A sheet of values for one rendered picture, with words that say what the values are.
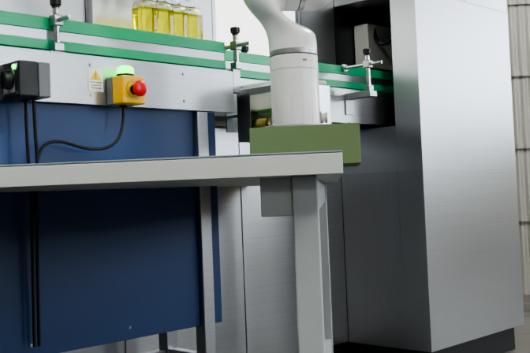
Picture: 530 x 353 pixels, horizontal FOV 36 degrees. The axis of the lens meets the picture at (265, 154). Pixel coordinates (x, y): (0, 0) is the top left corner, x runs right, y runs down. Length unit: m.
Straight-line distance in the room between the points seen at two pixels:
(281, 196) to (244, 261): 1.55
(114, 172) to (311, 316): 0.37
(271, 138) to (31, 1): 0.85
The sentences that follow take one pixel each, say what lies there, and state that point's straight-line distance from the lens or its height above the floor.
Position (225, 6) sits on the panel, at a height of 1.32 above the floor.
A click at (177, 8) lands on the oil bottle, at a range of 2.47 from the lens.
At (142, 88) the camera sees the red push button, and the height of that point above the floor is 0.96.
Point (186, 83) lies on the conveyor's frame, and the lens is 2.27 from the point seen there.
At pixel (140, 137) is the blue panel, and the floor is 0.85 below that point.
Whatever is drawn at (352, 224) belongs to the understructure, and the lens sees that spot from 3.19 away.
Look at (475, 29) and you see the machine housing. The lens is 3.42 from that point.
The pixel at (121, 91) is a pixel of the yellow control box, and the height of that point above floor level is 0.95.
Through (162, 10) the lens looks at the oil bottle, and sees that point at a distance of 2.43.
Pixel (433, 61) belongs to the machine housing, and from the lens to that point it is 3.12.
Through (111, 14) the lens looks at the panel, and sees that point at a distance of 2.50.
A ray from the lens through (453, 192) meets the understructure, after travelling 3.16.
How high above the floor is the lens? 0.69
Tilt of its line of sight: 3 degrees up
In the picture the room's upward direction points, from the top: 2 degrees counter-clockwise
